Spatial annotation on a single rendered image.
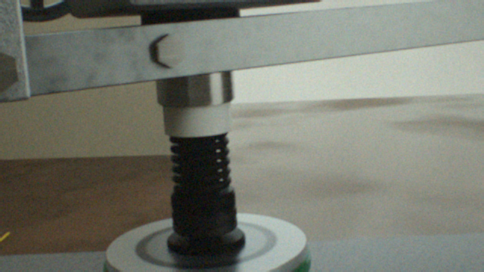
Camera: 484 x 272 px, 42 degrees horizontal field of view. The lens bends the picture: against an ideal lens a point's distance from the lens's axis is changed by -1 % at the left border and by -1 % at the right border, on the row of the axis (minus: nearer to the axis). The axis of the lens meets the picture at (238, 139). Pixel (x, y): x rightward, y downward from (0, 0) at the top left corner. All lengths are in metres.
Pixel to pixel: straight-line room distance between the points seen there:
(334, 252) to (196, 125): 0.28
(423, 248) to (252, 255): 0.26
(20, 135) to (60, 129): 0.41
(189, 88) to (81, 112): 5.34
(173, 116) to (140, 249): 0.15
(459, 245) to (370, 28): 0.31
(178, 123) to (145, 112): 5.13
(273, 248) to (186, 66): 0.21
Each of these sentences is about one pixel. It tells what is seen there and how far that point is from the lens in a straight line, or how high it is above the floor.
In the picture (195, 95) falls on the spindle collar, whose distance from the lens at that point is 0.61.
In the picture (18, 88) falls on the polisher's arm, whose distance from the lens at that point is 0.52.
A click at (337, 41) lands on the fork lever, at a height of 1.09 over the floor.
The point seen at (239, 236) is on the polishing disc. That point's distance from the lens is 0.67.
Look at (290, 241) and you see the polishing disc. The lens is 0.68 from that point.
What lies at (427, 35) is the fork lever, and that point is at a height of 1.09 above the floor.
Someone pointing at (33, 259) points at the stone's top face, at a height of 0.83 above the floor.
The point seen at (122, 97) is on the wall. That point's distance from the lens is 5.80.
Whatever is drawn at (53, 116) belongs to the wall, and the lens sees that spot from 6.06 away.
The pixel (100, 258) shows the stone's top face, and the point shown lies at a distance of 0.85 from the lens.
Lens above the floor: 1.11
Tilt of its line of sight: 10 degrees down
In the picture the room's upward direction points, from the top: 3 degrees counter-clockwise
